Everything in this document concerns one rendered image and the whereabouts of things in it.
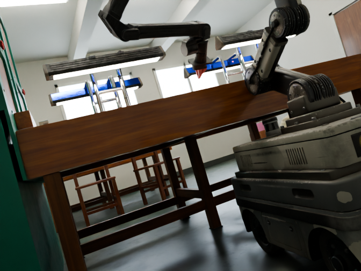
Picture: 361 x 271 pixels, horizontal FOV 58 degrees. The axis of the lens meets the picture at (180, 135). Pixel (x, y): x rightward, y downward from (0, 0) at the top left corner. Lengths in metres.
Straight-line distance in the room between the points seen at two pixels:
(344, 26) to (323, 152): 5.53
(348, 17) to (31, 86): 5.79
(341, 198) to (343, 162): 0.09
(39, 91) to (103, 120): 5.57
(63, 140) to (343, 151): 0.96
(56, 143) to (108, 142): 0.19
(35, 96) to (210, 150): 3.86
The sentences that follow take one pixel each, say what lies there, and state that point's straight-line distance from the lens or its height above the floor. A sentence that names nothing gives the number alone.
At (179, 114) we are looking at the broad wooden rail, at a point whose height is 0.68.
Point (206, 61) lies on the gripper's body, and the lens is 1.58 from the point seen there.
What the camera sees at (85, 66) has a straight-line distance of 1.70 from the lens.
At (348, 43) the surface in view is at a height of 1.48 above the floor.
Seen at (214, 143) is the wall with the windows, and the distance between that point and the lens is 7.62.
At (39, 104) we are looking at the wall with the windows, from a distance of 6.81.
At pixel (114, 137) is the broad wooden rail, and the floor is 0.65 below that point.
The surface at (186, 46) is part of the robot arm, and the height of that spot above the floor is 0.96.
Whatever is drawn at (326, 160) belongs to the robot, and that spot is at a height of 0.39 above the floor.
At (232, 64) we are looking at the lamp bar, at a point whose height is 1.06.
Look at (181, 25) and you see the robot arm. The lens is 1.43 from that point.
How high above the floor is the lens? 0.52
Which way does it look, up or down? 3 degrees up
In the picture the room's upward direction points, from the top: 16 degrees counter-clockwise
